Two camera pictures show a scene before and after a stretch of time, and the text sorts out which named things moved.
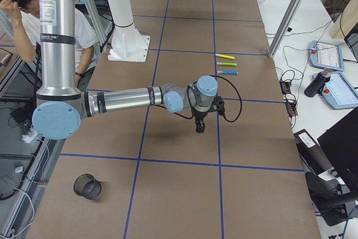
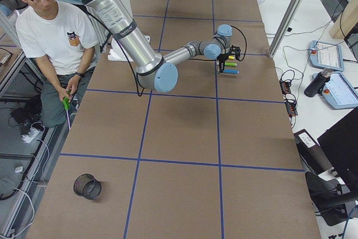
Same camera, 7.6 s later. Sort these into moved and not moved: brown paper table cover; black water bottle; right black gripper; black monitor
Moved: right black gripper
Not moved: black water bottle; brown paper table cover; black monitor
